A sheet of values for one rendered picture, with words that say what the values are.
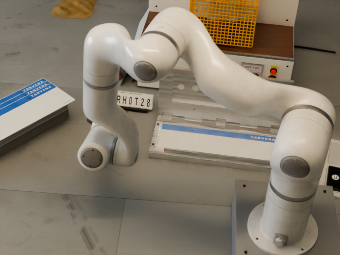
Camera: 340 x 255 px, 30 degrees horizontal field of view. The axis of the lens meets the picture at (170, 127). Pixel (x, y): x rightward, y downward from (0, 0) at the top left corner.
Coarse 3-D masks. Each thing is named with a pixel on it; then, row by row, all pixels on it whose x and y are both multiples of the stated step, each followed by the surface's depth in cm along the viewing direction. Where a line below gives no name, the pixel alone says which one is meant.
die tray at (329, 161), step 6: (330, 144) 214; (336, 144) 214; (330, 150) 212; (336, 150) 212; (330, 156) 210; (336, 156) 210; (330, 162) 207; (336, 162) 208; (324, 168) 205; (324, 174) 203; (324, 180) 201; (336, 192) 197; (336, 198) 196
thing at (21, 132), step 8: (40, 80) 220; (24, 88) 217; (8, 96) 213; (56, 112) 216; (64, 112) 218; (40, 120) 212; (48, 120) 215; (56, 120) 217; (24, 128) 208; (32, 128) 211; (40, 128) 213; (48, 128) 216; (16, 136) 207; (24, 136) 209; (32, 136) 212; (0, 144) 203; (8, 144) 206; (16, 144) 208; (0, 152) 205
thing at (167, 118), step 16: (160, 128) 216; (208, 128) 217; (224, 128) 217; (240, 128) 217; (272, 128) 216; (176, 160) 207; (192, 160) 206; (208, 160) 204; (224, 160) 204; (240, 160) 205
